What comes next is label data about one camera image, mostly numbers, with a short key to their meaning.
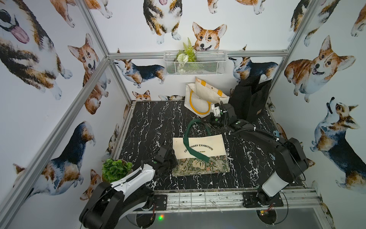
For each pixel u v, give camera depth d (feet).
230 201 2.46
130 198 1.59
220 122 2.40
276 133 3.22
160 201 2.41
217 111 2.57
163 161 2.20
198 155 2.96
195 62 2.86
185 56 2.71
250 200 2.40
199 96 3.59
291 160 1.58
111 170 2.26
